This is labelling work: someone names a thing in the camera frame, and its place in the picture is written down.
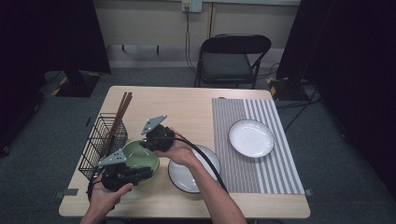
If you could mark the grey tape strip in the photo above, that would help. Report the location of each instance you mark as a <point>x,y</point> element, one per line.
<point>67,192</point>
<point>308,192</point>

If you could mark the brown white striped placemat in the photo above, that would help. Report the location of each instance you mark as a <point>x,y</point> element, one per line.
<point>280,174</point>

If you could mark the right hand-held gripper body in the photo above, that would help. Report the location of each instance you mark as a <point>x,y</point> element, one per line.
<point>162,138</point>

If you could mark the person's left hand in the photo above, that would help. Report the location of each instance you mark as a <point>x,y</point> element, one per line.
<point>107,197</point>

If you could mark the wooden wall strip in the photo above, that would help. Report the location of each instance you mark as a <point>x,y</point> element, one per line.
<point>212,18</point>

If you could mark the white wall socket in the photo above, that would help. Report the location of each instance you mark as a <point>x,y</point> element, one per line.
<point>192,5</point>

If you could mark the white plate black rim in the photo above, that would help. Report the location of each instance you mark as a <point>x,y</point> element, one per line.
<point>183,177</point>
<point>250,138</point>

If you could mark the black folding chair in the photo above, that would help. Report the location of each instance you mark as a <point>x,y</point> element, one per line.
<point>227,67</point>

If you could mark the black stand base yellow stripes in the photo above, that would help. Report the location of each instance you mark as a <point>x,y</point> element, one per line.
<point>286,88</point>
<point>77,85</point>

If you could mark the person's right hand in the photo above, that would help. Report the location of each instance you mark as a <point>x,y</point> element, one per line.
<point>180,154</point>

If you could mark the green ceramic bowl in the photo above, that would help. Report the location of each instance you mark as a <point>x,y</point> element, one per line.
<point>140,155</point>

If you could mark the brown wooden chopstick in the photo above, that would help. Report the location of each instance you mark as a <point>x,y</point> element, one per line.
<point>121,104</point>
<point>125,104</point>

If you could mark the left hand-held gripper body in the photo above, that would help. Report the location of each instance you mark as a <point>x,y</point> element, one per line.
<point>115,177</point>

